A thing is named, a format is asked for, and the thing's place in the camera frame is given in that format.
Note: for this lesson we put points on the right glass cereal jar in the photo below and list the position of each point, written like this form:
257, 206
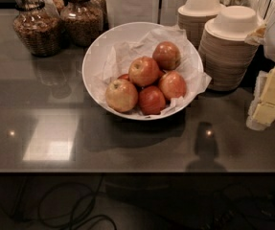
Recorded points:
83, 21

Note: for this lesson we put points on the back glass jar left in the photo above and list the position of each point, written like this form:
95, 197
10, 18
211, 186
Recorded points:
54, 7

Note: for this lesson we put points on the front paper bowl stack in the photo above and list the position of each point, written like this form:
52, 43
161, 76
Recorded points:
223, 50

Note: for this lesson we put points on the red-yellow apple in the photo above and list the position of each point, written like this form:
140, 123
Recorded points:
143, 71

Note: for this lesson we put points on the front centre dark red apple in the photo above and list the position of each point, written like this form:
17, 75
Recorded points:
151, 100

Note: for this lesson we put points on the back right red apple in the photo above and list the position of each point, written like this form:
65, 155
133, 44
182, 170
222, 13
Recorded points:
167, 55

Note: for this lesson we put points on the back paper bowl stack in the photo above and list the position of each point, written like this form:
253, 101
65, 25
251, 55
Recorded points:
193, 15

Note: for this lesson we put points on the small hidden red apple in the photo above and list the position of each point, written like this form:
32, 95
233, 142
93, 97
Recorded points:
124, 77

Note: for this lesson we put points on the white crumpled paper liner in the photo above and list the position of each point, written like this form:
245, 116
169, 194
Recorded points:
124, 53

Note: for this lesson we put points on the paper bowl stack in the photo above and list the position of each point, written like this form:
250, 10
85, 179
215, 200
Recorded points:
223, 50
193, 15

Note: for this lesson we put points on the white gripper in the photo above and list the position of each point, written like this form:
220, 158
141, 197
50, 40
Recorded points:
261, 113

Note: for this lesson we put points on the front left yellow-red apple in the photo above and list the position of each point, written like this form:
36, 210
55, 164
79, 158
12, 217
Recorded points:
121, 95

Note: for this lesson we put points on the left glass granola jar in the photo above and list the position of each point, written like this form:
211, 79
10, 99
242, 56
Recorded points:
38, 30

